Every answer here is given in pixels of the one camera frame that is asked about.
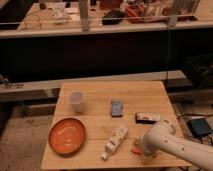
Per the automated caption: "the black bag on shelf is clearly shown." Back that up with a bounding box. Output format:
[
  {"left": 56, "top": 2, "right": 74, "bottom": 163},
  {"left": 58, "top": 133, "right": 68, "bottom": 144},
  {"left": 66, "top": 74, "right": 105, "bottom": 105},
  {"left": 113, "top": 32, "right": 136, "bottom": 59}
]
[{"left": 102, "top": 10, "right": 124, "bottom": 25}]

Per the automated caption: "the black and white box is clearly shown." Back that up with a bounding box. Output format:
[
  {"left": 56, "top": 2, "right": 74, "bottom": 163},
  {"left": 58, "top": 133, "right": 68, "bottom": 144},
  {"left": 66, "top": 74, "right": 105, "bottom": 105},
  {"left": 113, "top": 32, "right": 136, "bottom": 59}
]
[{"left": 135, "top": 113, "right": 161, "bottom": 124}]

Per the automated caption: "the orange red cloth bag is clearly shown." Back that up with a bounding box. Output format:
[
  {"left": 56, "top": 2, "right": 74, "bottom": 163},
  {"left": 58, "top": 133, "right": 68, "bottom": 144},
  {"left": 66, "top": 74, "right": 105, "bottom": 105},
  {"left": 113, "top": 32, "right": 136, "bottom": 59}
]
[{"left": 125, "top": 4, "right": 145, "bottom": 23}]

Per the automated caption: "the orange pepper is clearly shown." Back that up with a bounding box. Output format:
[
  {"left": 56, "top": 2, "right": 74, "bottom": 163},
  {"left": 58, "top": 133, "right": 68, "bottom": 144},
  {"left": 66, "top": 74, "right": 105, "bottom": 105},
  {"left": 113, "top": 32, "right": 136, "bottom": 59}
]
[{"left": 131, "top": 147, "right": 142, "bottom": 155}]

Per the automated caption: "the grey metal post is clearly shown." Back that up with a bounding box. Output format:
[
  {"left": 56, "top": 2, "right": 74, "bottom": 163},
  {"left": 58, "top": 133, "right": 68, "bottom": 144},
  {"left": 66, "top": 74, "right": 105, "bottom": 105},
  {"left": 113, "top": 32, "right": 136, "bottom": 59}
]
[{"left": 78, "top": 0, "right": 90, "bottom": 31}]

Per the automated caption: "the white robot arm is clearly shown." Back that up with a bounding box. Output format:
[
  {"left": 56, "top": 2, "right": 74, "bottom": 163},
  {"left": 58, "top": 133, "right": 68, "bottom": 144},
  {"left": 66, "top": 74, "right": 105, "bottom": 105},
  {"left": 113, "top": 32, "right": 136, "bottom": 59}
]
[{"left": 139, "top": 120, "right": 213, "bottom": 171}]

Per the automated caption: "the black power adapter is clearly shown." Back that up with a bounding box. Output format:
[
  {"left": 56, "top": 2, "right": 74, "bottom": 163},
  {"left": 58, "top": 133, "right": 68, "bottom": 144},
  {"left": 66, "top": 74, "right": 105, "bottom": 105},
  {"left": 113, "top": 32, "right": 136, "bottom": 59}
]
[{"left": 187, "top": 118, "right": 212, "bottom": 137}]

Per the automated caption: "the orange plate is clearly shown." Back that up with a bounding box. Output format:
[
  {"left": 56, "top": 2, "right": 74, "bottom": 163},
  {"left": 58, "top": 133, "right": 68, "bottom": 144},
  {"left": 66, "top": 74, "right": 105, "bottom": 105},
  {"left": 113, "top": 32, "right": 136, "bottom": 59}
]
[{"left": 48, "top": 118, "right": 86, "bottom": 155}]

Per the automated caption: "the blue sponge block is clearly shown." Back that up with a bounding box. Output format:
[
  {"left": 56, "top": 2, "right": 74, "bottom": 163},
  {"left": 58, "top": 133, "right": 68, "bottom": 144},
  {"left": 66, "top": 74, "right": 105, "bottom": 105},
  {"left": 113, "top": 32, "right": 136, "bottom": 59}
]
[{"left": 111, "top": 100, "right": 123, "bottom": 117}]

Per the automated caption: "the black cable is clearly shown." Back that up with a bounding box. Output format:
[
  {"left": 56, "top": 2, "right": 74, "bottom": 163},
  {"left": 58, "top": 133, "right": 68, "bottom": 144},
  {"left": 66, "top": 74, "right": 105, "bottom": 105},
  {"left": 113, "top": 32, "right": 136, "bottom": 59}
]
[{"left": 176, "top": 113, "right": 213, "bottom": 171}]

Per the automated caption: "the white ceramic cup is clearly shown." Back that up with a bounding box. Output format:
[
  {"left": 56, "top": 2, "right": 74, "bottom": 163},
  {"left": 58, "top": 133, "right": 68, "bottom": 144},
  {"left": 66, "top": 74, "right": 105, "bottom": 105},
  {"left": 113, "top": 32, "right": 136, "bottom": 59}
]
[{"left": 68, "top": 91, "right": 85, "bottom": 113}]

